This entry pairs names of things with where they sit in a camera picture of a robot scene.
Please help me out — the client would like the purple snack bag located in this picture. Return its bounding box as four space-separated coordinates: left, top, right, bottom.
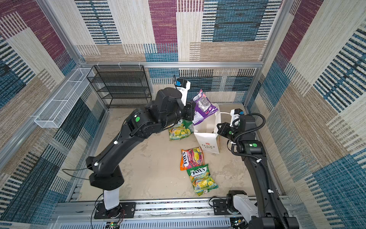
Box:
193 90 219 126

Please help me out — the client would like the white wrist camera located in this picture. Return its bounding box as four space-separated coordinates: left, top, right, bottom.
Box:
174 78 191 106
230 108 244 127

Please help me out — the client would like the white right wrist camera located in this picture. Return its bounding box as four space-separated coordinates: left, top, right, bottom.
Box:
230 108 244 127

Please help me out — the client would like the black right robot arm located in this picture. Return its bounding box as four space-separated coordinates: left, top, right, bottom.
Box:
217 111 300 229

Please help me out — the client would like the green snack bag back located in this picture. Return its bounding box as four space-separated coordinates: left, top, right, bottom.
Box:
183 120 194 135

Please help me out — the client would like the green Fox's candy bag front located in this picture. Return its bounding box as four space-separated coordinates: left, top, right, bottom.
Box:
187 164 219 196

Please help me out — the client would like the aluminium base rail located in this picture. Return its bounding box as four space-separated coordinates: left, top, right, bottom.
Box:
48 197 247 229

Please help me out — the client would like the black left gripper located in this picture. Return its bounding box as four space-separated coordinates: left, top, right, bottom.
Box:
160 101 197 132

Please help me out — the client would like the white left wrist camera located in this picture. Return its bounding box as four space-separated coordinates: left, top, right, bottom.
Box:
174 78 191 106

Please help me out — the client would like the pink Fox's candy bag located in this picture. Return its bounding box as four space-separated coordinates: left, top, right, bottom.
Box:
180 147 205 171

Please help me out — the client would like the white illustrated paper bag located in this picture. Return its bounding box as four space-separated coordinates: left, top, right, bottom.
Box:
194 104 231 154

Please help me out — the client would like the black wire shelf rack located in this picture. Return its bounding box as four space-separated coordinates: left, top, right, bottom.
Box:
86 65 152 108

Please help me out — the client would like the yellow Fox's candy bag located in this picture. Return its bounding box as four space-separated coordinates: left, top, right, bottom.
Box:
168 120 189 141

